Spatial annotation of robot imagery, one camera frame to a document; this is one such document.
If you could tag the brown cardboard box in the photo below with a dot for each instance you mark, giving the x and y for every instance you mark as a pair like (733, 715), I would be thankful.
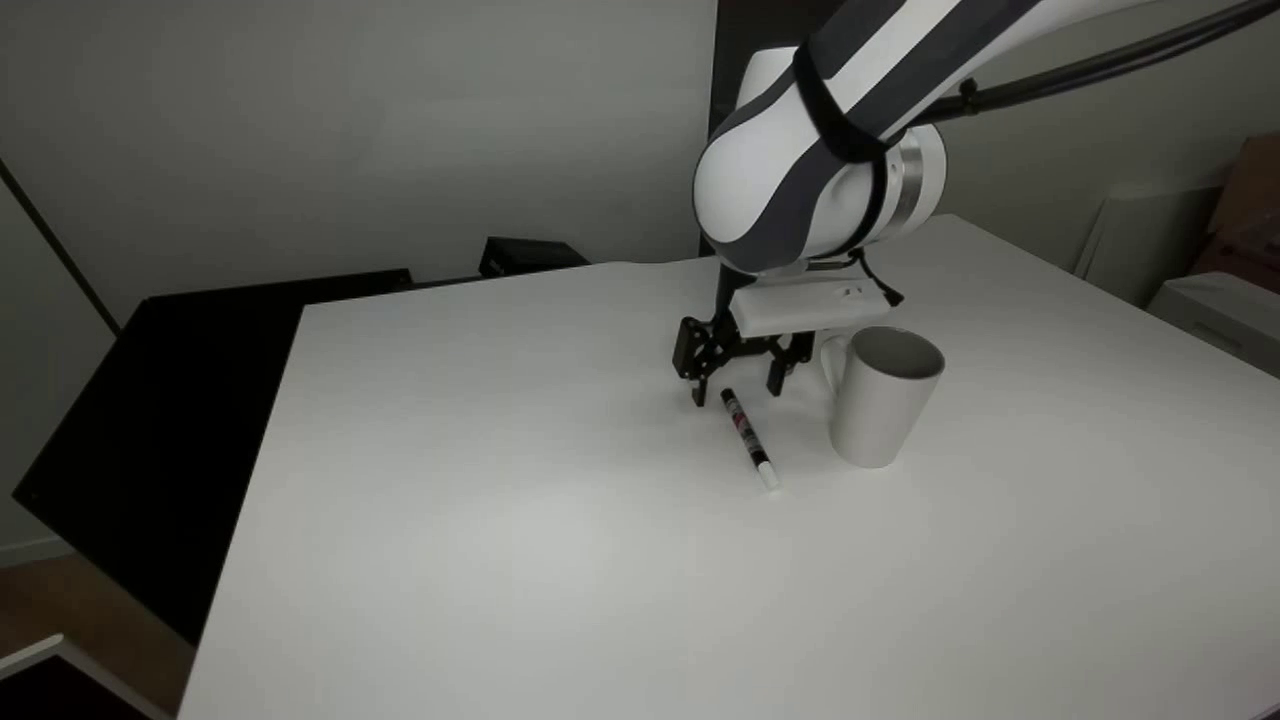
(1256, 204)

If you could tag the thin black diagonal strip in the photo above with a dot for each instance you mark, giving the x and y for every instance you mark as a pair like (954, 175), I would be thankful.
(60, 254)

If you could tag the white ceramic mug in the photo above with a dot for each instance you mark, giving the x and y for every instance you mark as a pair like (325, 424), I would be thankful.
(880, 421)

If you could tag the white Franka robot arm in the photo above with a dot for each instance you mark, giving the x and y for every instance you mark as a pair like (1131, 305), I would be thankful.
(803, 175)

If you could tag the small black box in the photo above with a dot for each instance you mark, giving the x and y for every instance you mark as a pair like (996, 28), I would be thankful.
(531, 258)

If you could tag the black marker pen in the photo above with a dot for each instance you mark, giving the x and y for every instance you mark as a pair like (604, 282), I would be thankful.
(744, 432)

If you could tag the white rectangular box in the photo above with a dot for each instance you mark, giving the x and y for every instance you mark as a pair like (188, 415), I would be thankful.
(1227, 313)

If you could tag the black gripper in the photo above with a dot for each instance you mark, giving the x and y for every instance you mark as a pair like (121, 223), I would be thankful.
(743, 342)

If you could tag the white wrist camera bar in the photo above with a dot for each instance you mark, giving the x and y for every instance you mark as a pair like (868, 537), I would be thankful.
(803, 305)

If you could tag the white cylindrical bin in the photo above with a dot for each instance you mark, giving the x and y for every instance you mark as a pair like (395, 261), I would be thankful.
(1140, 254)

